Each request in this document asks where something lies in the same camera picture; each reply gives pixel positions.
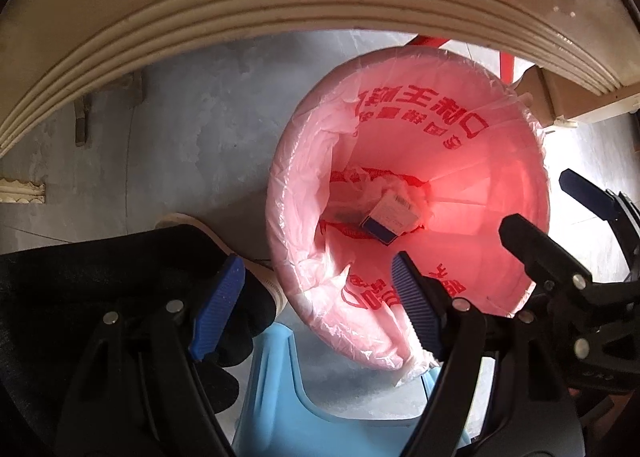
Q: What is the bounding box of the small blue and white box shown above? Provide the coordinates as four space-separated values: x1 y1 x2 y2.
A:
359 190 421 240

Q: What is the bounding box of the red metal frame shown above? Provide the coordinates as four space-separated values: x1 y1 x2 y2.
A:
402 34 518 85

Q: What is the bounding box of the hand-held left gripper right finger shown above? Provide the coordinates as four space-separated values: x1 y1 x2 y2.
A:
391 251 586 457

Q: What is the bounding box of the bin with pink plastic liner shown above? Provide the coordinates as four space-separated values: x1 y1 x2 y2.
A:
265 46 553 387

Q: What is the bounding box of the person's black trouser leg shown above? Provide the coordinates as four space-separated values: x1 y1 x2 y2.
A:
0 227 278 457

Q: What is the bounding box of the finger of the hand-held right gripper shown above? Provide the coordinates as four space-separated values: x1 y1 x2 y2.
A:
499 214 597 299
558 167 640 278

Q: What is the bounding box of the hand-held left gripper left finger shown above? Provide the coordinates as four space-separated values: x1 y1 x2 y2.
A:
47 253 251 457

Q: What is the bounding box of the cream ornate moulding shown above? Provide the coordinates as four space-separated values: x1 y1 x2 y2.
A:
0 177 47 205

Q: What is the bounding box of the light blue plastic stool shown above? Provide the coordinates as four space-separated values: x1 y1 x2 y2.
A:
232 322 473 457

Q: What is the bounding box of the grey furniture leg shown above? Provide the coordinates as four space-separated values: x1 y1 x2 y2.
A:
74 97 92 147

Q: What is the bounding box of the cardboard box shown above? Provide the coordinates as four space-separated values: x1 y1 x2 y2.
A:
515 66 557 127

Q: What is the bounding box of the crumpled white plastic wrapper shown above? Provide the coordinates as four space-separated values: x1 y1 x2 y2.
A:
327 168 387 219

